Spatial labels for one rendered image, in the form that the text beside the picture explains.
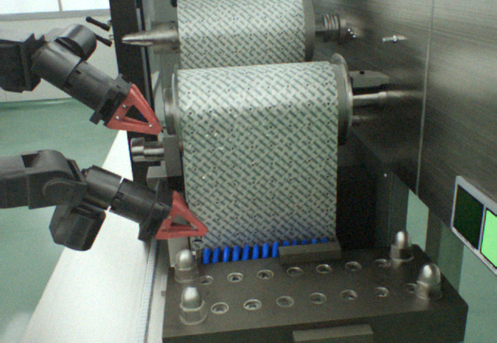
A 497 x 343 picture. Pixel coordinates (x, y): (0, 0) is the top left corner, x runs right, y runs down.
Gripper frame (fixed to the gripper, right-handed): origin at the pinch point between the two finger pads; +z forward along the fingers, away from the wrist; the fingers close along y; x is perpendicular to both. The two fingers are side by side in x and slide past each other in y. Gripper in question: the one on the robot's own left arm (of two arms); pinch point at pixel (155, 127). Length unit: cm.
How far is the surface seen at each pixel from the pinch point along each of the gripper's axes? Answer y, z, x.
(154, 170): -4.3, 4.5, -7.7
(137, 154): -1.9, 0.3, -6.0
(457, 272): -6, 69, 6
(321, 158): 6.5, 22.9, 11.7
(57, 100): -555, -55, -188
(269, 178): 6.3, 18.2, 4.5
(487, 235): 34.7, 30.5, 18.6
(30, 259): -177, 5, -150
